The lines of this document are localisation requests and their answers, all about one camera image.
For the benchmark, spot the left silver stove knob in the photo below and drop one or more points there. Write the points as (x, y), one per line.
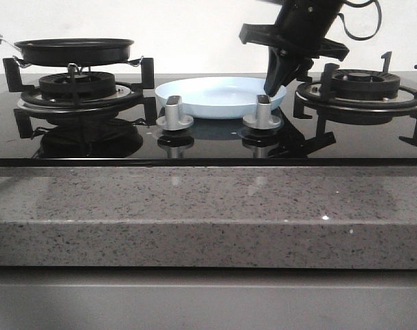
(174, 118)

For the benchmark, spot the gas burner head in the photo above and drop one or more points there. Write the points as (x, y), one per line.
(359, 84)
(88, 85)

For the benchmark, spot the right gas burner head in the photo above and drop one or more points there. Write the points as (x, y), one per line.
(359, 84)

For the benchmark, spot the black burner grate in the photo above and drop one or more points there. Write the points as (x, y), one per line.
(319, 96)
(76, 111)

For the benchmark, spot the silver stove knob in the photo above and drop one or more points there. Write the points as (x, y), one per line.
(174, 118)
(262, 118)

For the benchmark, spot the right silver stove knob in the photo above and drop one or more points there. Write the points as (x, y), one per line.
(262, 118)

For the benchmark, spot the right black burner grate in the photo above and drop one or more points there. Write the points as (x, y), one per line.
(319, 96)

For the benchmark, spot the left black burner grate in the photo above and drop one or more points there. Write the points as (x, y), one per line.
(76, 111)

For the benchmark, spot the black frying pan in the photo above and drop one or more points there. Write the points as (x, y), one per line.
(84, 52)

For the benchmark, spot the left gas burner head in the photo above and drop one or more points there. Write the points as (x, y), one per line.
(88, 85)

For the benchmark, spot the black glass gas cooktop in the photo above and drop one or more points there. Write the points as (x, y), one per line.
(131, 138)

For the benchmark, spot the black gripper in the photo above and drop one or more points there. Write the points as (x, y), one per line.
(299, 32)

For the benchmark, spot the light blue plate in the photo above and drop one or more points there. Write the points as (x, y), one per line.
(215, 98)

